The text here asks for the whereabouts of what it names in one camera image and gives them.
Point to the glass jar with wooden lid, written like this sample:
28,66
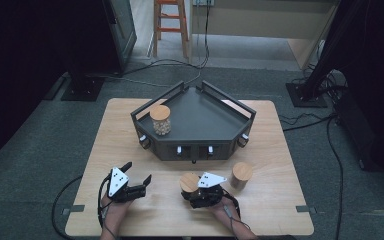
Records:
242,171
160,113
189,181

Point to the black metal stand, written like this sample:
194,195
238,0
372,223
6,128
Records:
83,88
305,95

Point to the wall socket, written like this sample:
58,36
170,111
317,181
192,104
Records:
201,2

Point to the person's left hand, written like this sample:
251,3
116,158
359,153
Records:
113,210

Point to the orange wooden step ladder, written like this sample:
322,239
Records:
170,29

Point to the grey tape strip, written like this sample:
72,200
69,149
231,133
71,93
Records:
305,209
75,208

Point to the person's right hand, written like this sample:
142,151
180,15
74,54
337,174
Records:
225,210

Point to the dark equipment box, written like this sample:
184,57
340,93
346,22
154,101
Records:
363,133

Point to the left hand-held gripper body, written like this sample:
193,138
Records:
117,181

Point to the dark grey corner storage rack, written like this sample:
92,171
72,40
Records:
200,116

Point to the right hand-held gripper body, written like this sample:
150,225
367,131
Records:
210,180

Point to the beige wooden cabinet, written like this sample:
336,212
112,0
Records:
246,20

